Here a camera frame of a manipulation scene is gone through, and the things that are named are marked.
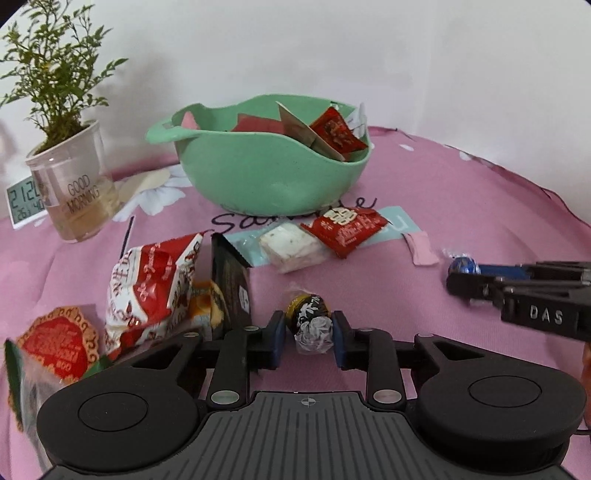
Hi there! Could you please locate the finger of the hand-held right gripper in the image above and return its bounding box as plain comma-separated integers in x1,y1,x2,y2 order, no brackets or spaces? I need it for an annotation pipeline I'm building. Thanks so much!
445,271,509,309
476,260,591,286

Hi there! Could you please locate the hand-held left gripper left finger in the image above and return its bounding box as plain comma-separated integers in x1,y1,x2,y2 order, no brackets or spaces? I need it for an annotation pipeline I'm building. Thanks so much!
131,310,288,411

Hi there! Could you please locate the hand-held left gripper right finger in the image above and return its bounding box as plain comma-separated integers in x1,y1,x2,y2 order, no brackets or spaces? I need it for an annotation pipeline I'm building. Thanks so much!
331,310,492,411

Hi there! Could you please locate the blue foil candy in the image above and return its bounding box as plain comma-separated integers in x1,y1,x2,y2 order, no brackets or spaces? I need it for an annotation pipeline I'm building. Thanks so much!
442,248,482,278

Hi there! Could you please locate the black gold candy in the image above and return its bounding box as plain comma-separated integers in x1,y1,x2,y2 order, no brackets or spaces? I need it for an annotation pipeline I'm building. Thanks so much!
283,290,334,356

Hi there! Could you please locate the green bowl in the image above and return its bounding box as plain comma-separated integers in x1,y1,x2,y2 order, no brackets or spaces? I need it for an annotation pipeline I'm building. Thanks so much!
145,93,373,217

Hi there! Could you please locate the person's right hand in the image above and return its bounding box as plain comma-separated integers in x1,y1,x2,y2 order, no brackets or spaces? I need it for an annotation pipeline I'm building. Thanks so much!
582,344,591,417

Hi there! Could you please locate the small pink candy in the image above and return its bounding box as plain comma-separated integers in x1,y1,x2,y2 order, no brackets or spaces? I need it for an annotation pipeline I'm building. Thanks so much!
403,232,440,267

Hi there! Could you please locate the black snack packet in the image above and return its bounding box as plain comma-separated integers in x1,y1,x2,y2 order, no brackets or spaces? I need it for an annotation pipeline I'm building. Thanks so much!
210,233,254,334

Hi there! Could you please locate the orange snack packet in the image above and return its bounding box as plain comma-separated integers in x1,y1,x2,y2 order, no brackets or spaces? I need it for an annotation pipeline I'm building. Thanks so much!
190,281,230,340

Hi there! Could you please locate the light blue nougat packet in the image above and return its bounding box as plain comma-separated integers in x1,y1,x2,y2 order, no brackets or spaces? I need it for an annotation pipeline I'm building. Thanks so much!
225,205,417,274

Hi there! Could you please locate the pink printed tablecloth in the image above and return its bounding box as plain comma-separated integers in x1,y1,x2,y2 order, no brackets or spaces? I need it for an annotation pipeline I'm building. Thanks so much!
0,124,591,480

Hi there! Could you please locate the red snack packet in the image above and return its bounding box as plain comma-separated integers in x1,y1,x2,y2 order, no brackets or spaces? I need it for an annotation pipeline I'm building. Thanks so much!
300,207,389,260
308,105,366,154

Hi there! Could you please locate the large red white packet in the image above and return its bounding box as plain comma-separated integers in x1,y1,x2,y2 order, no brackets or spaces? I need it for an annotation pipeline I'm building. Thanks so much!
103,233,206,361

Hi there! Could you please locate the clear white wrapper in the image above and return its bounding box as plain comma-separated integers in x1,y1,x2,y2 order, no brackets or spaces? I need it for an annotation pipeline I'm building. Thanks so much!
347,102,369,137

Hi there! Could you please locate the beige brown packet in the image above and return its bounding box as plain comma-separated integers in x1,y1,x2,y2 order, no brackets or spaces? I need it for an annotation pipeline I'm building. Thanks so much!
276,101,346,162

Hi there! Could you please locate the dark pink packet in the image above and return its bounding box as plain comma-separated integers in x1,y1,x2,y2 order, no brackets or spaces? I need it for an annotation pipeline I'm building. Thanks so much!
231,112,288,136

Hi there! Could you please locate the round red patterned packet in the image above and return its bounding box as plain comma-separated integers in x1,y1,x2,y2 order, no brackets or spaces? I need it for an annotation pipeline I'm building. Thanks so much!
4,304,114,435

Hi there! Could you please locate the clear plastic plant cup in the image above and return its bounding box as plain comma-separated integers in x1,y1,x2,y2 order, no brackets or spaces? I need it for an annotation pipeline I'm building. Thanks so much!
25,121,122,243

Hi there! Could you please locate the white digital clock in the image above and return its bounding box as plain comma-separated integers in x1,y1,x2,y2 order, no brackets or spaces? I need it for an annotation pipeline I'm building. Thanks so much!
6,174,49,230

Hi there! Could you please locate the small green plant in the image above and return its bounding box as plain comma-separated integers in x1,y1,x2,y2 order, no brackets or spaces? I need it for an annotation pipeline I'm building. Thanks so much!
0,0,129,155

